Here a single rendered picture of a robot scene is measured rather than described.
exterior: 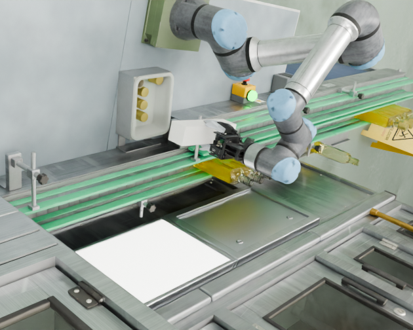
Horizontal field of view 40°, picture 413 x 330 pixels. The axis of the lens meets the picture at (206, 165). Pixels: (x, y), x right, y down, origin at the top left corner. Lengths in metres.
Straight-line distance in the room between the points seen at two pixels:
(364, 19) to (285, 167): 0.48
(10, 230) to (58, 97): 0.73
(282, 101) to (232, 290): 0.57
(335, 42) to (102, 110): 0.79
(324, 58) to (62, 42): 0.77
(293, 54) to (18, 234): 1.06
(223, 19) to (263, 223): 0.72
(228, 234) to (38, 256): 0.94
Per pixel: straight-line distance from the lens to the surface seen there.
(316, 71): 1.58
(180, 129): 1.70
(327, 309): 1.74
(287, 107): 1.49
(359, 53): 1.79
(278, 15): 2.52
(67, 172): 1.82
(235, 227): 1.96
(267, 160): 1.58
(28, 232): 1.17
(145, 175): 1.87
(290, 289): 1.78
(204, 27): 1.84
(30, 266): 1.07
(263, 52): 1.88
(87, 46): 1.84
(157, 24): 1.92
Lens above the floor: 2.20
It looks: 37 degrees down
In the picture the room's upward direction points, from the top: 115 degrees clockwise
